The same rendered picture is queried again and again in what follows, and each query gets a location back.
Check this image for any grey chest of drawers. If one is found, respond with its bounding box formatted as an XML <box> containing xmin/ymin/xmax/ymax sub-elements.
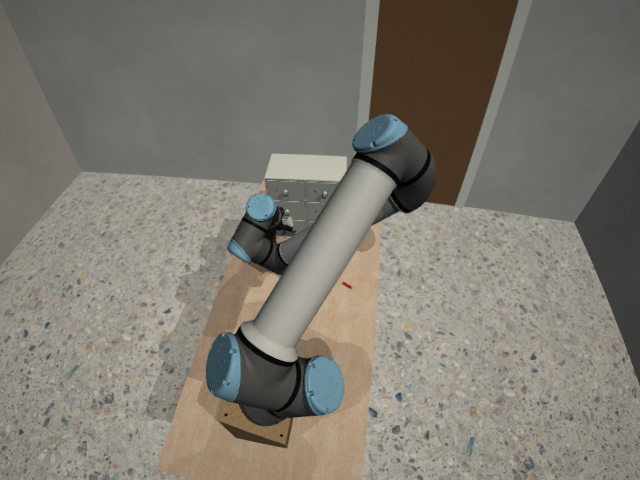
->
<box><xmin>264</xmin><ymin>154</ymin><xmax>347</xmax><ymax>228</ymax></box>

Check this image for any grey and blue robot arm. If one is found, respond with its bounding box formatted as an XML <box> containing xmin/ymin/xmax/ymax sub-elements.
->
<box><xmin>206</xmin><ymin>114</ymin><xmax>437</xmax><ymax>426</ymax></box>

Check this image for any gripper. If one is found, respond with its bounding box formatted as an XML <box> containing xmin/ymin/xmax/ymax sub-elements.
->
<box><xmin>276</xmin><ymin>207</ymin><xmax>297</xmax><ymax>233</ymax></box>

